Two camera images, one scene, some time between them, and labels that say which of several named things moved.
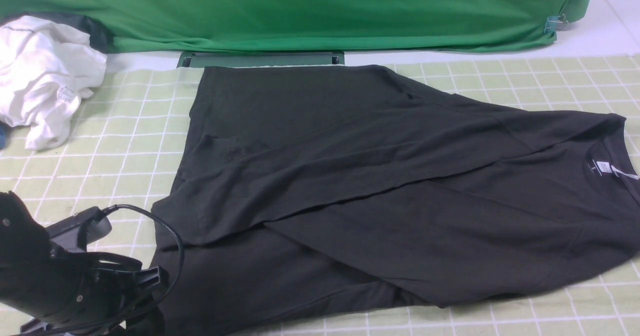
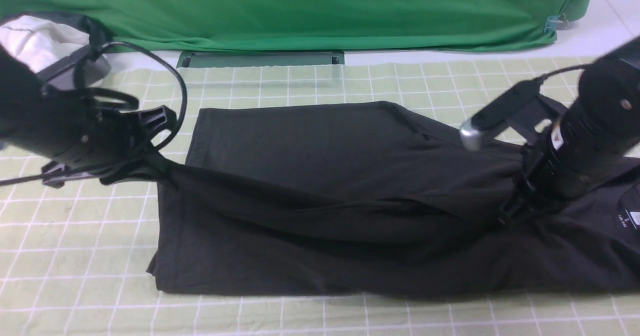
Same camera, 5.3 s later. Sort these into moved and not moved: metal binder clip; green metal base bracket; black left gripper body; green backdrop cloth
Moved: black left gripper body
Not moved: green backdrop cloth; metal binder clip; green metal base bracket
